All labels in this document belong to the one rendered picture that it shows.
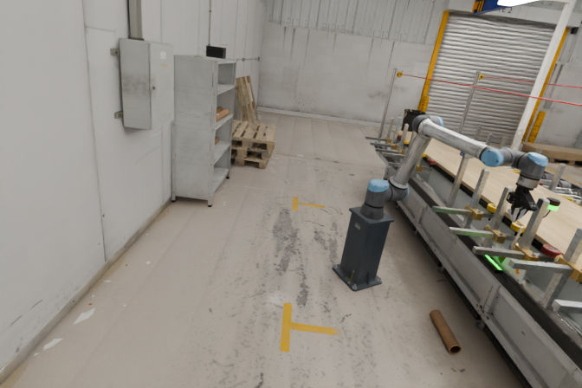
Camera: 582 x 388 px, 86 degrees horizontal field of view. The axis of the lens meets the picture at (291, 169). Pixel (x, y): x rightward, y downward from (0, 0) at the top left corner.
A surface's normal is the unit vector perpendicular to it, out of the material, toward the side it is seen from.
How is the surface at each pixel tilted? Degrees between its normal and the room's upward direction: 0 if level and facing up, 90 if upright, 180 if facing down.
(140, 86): 90
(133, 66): 90
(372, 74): 90
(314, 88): 90
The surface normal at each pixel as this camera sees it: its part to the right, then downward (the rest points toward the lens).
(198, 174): -0.04, 0.33
